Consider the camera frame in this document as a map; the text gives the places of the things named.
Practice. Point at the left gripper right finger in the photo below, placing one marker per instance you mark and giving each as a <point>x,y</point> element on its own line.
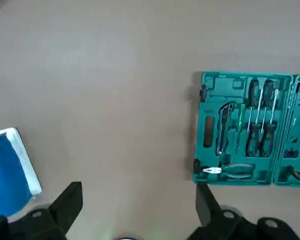
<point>215,225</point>

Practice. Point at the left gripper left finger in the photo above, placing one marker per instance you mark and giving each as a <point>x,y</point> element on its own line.
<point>52,220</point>

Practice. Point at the black toolbox latch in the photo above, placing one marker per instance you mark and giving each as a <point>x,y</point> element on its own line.
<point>197,166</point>
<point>203,92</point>

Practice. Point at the green plastic toolbox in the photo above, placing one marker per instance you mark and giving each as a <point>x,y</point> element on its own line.
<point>207,105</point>

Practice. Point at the combination pliers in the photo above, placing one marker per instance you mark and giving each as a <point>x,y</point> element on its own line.
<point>236,170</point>

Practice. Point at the black mini hacksaw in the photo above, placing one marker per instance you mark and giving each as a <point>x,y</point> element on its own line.
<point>225,157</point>

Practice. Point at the yellow black claw hammer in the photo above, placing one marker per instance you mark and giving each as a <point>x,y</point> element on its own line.
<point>298,175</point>

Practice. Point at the green test pen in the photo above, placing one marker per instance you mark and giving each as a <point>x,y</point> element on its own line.
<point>241,115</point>

